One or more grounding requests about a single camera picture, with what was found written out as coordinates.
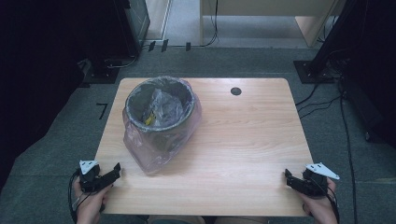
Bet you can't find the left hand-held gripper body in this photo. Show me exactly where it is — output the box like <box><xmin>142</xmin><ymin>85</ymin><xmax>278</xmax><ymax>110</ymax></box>
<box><xmin>77</xmin><ymin>160</ymin><xmax>108</xmax><ymax>194</ymax></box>

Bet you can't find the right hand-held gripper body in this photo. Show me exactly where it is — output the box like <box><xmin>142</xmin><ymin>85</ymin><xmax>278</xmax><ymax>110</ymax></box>
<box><xmin>299</xmin><ymin>161</ymin><xmax>341</xmax><ymax>198</ymax></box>

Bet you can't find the person's right hand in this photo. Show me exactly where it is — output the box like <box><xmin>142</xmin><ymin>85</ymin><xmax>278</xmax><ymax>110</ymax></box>
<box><xmin>300</xmin><ymin>178</ymin><xmax>339</xmax><ymax>224</ymax></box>

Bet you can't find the person's left hand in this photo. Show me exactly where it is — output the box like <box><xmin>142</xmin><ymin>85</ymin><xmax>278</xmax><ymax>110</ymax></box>
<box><xmin>72</xmin><ymin>178</ymin><xmax>115</xmax><ymax>224</ymax></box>

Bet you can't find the black angled tape mark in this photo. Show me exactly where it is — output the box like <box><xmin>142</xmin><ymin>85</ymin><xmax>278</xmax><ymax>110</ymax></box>
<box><xmin>95</xmin><ymin>103</ymin><xmax>108</xmax><ymax>120</ymax></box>

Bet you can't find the translucent purple plastic bag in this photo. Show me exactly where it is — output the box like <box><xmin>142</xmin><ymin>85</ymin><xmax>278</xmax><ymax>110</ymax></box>
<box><xmin>121</xmin><ymin>75</ymin><xmax>203</xmax><ymax>175</ymax></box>

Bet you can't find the grey trash bin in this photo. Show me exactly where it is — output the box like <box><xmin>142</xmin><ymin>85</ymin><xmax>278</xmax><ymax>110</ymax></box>
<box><xmin>124</xmin><ymin>77</ymin><xmax>198</xmax><ymax>153</ymax></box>

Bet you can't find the black curtain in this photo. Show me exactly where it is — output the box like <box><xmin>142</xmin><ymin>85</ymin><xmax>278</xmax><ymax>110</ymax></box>
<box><xmin>0</xmin><ymin>0</ymin><xmax>132</xmax><ymax>190</ymax></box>

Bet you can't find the dark glass cabinet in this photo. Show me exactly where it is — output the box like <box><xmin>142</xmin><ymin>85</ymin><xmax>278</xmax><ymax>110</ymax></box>
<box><xmin>122</xmin><ymin>0</ymin><xmax>151</xmax><ymax>57</ymax></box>

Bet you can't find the beige wooden desk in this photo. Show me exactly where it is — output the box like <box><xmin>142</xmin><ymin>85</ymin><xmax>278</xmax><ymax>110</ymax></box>
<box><xmin>199</xmin><ymin>0</ymin><xmax>347</xmax><ymax>49</ymax></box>

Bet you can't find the left hand-held gripper cable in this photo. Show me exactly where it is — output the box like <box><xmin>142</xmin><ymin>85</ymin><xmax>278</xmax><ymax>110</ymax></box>
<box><xmin>67</xmin><ymin>169</ymin><xmax>82</xmax><ymax>224</ymax></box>

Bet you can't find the hand-held gripper cable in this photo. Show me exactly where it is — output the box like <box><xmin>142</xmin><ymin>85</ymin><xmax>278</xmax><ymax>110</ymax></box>
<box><xmin>323</xmin><ymin>183</ymin><xmax>341</xmax><ymax>224</ymax></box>
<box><xmin>67</xmin><ymin>169</ymin><xmax>82</xmax><ymax>224</ymax></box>

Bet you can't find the right hand-held gripper cable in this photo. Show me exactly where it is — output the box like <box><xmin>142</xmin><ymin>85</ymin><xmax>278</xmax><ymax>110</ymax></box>
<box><xmin>323</xmin><ymin>183</ymin><xmax>341</xmax><ymax>224</ymax></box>

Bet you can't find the long black floor cable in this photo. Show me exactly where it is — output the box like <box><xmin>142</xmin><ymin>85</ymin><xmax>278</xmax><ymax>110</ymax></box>
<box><xmin>337</xmin><ymin>74</ymin><xmax>360</xmax><ymax>224</ymax></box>

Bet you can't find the black stand with base plate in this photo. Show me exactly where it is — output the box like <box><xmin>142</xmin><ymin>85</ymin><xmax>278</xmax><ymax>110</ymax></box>
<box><xmin>81</xmin><ymin>57</ymin><xmax>121</xmax><ymax>86</ymax></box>
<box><xmin>292</xmin><ymin>0</ymin><xmax>362</xmax><ymax>85</ymax></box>

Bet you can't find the white floor cable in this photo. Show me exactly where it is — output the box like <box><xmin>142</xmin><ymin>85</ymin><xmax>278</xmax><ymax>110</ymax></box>
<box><xmin>105</xmin><ymin>55</ymin><xmax>138</xmax><ymax>70</ymax></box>

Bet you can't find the black hanging cable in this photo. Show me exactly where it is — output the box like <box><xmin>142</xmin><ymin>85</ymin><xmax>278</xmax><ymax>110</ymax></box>
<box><xmin>200</xmin><ymin>0</ymin><xmax>219</xmax><ymax>49</ymax></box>

